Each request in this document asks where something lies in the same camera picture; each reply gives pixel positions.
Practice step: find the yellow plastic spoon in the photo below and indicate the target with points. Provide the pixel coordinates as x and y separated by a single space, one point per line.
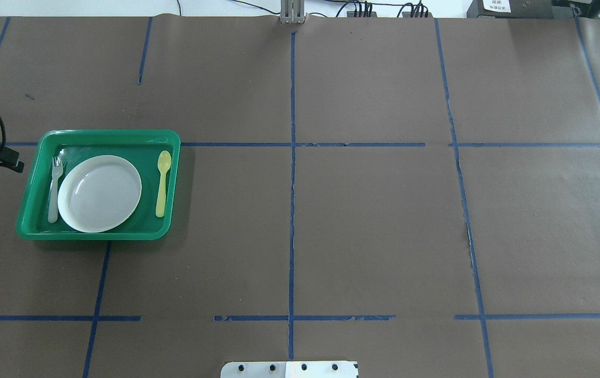
164 164

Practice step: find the white central pedestal column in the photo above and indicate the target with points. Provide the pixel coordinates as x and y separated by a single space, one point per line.
338 368

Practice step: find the aluminium frame post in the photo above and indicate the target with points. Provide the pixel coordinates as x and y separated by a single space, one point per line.
292 12

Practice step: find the pale green plastic fork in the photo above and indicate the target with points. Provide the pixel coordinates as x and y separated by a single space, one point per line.
56 174

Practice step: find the black box with label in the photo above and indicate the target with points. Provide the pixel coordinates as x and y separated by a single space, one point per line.
511 9

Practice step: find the green plastic tray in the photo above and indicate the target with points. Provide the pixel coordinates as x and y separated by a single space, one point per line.
140 147

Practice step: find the white round plate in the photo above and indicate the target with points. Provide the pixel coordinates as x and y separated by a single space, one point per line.
99 194

